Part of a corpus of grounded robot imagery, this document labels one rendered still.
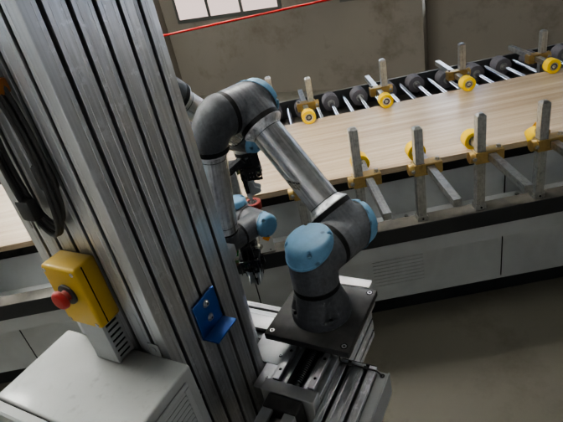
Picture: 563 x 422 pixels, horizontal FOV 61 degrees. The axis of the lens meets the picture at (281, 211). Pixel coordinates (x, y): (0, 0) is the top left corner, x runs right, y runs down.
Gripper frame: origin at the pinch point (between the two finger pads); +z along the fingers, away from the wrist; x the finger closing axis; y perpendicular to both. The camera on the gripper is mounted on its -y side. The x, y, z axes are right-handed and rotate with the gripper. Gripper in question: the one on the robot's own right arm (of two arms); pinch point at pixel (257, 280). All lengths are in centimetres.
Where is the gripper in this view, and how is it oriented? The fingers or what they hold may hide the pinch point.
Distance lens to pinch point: 175.1
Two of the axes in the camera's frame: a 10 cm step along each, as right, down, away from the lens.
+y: 0.6, 4.9, -8.7
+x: 9.8, -1.9, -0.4
